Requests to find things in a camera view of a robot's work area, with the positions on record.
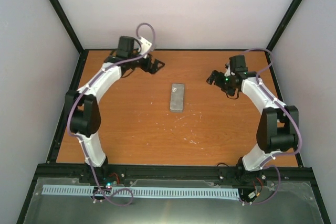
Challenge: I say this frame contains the grey glasses case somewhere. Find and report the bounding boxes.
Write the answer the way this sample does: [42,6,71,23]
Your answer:
[170,83,185,113]

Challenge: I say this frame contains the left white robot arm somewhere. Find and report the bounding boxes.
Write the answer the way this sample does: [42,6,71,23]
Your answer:
[65,36,164,184]

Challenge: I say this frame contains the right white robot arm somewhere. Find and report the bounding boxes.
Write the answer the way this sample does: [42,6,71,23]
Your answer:
[206,55,302,179]

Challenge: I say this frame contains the metal front plate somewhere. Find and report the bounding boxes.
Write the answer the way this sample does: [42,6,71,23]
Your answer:
[24,178,323,223]

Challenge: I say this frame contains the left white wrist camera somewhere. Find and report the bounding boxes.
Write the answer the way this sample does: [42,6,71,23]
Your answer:
[138,36,154,58]

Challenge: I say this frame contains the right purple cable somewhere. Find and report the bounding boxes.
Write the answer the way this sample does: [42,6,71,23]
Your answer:
[244,48,305,206]

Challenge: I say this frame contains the purple cable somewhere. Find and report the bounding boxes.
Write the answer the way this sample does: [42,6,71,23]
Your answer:
[244,48,305,206]
[67,23,158,206]

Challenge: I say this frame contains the black aluminium frame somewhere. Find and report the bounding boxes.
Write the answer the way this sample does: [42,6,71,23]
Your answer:
[15,0,332,224]

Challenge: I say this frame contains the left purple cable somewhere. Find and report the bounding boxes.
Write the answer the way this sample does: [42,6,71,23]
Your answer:
[67,23,158,206]

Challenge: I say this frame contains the light blue slotted cable duct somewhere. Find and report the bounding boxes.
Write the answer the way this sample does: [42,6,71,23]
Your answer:
[41,185,239,200]

